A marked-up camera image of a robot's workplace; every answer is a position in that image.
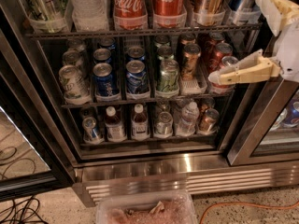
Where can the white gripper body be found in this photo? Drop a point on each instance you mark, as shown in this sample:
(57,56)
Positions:
(290,51)

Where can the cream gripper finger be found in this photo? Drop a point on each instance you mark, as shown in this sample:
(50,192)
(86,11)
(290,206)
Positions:
(252,69)
(278,13)

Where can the red can front right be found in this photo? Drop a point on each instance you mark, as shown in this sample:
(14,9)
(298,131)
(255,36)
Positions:
(225,62)

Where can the red can behind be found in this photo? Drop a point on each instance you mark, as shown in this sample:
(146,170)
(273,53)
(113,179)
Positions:
(220,50)

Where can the blue can behind right door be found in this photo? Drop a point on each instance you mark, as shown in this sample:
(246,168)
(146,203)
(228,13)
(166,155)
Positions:
(292,118)

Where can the gold brown can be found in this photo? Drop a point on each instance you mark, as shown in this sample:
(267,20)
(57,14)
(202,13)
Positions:
(191,54)

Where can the closed right fridge door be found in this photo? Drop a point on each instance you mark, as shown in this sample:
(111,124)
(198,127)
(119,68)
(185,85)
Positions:
(275,95)

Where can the copper can bottom shelf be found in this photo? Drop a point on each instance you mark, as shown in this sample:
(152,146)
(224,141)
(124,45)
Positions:
(208,121)

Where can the clear water bottle bottom shelf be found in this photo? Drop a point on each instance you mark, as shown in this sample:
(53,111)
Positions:
(188,118)

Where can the clear water bottle shelf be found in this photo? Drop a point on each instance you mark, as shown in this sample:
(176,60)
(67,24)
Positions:
(90,15)
(188,118)

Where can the silver can bottom shelf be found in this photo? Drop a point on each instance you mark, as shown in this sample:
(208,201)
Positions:
(163,124)

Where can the blue pepsi can front centre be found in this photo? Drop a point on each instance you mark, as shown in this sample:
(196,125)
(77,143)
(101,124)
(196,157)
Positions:
(136,77)

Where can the blue pepsi can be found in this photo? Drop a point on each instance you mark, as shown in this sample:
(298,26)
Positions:
(136,77)
(105,80)

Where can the steel fridge cabinet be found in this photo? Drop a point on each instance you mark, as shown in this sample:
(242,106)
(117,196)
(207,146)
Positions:
(197,163)

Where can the blue pepsi can front left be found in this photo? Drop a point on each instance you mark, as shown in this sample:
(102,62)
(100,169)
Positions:
(105,80)

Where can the small blue can bottom shelf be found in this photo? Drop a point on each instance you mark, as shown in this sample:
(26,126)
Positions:
(91,129)

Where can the clear water bottle top shelf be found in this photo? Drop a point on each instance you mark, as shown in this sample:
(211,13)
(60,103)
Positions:
(90,15)

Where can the white green can front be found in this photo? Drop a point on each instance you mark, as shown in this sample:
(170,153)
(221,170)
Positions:
(73,82)

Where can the green striped can top shelf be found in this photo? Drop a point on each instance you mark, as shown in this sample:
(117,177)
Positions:
(48,12)

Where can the open glass fridge door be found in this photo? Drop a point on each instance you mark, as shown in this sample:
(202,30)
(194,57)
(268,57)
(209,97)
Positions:
(32,158)

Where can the brown drink bottle right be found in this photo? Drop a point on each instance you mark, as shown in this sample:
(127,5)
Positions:
(140,123)

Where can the brown drink bottle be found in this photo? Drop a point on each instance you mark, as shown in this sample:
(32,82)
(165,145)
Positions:
(114,124)
(140,123)

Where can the brown drink bottle left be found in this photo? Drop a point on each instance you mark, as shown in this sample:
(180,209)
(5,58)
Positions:
(114,124)

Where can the clear plastic bin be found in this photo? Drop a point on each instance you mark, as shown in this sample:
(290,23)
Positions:
(160,207)

